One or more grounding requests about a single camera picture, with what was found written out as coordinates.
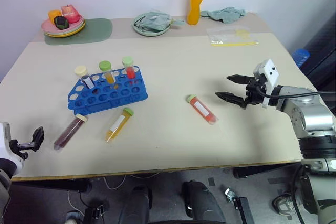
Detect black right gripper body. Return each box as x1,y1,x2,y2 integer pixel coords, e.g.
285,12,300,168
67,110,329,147
242,75,267,109

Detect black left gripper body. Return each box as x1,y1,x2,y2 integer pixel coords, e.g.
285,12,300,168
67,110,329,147
8,140,30,161

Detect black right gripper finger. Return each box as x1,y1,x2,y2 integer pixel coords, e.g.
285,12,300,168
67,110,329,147
226,74,254,86
215,91,249,110

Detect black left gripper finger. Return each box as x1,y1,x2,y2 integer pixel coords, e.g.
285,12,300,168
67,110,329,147
17,140,43,153
31,126,45,145

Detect purple tube with cream cap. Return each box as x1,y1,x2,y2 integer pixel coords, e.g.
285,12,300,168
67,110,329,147
53,113,89,152
74,65,96,90

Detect red tube with green cap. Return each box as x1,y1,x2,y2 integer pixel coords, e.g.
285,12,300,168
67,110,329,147
185,93,219,125
121,56,138,80

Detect yellow tube with green cap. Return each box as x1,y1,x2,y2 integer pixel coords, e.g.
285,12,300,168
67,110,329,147
104,106,135,144
98,60,117,85

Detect blue test tube rack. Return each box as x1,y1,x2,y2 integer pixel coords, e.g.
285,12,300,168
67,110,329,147
67,66,149,116

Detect clear zip bag yellow seal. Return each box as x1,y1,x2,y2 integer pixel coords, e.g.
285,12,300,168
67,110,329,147
206,26,261,47

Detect blue ribbed cylinder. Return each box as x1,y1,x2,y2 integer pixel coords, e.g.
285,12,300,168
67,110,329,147
291,48,311,68

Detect teal crumpled cloth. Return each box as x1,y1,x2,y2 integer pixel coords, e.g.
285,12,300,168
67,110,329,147
200,6,248,24

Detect black carbon-pattern object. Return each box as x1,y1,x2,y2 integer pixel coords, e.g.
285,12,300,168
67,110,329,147
301,13,336,91

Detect small black floor box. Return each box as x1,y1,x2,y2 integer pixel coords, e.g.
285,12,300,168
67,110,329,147
83,202,110,222

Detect light green plate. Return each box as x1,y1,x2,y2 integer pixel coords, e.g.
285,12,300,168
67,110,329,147
43,26,86,39

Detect pale green plate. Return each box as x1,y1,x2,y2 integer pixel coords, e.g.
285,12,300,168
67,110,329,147
131,14,172,37

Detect pink plate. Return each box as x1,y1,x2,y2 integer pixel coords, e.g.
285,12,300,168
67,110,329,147
41,15,85,34

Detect dark rounded shape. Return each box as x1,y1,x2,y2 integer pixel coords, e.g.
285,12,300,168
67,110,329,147
181,180,227,224
118,184,153,224

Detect yellow plate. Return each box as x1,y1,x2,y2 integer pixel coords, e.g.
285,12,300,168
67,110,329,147
44,19,87,36

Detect black green toy food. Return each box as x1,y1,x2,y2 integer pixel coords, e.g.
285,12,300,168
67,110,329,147
54,16,70,29

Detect grey white sneaker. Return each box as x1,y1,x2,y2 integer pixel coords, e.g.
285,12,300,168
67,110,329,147
272,194,295,216

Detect green placemat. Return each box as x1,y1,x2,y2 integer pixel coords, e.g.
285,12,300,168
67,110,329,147
44,18,114,46

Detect orange toy fruit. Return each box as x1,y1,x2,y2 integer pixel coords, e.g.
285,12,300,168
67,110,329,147
48,9,63,23

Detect pink toy apple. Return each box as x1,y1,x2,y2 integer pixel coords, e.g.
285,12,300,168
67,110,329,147
61,4,80,24

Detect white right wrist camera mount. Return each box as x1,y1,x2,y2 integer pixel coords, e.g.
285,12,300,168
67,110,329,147
252,59,280,110

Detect black table frame bar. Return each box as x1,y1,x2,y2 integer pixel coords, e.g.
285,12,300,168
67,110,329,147
11,177,93,194
233,162,301,180

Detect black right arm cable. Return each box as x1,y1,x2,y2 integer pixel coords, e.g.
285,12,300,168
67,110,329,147
256,87,336,102

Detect white floor cable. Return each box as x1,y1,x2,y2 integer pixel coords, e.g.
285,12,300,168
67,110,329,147
66,173,127,210

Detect metal caster bracket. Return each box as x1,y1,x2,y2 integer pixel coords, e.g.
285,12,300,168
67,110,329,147
224,187,255,224

